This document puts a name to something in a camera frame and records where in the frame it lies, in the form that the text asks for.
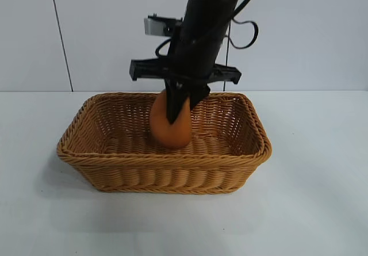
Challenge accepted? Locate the black cable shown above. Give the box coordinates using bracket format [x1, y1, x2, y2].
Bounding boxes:
[223, 0, 267, 50]
[156, 39, 174, 59]

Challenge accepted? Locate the brown woven wicker basket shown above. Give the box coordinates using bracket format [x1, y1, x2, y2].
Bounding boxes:
[56, 91, 273, 196]

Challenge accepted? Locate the orange citrus fruit with knob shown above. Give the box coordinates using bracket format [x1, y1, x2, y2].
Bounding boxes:
[151, 90, 192, 149]

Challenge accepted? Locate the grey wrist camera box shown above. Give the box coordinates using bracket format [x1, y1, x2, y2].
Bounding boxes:
[143, 14, 185, 37]

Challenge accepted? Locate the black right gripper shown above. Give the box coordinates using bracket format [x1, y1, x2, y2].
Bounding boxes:
[129, 33, 242, 124]

